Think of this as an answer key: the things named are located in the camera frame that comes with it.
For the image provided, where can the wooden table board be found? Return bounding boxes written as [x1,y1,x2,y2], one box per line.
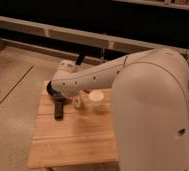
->
[28,81,117,168]

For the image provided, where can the grey metal rail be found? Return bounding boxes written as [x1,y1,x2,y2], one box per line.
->
[0,16,189,55]

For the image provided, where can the white paper cup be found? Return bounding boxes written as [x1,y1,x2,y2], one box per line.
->
[89,90,104,108]

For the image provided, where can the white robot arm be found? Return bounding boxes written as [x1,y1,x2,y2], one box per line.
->
[51,48,189,171]

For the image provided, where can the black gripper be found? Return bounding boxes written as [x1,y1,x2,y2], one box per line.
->
[47,82,64,120]

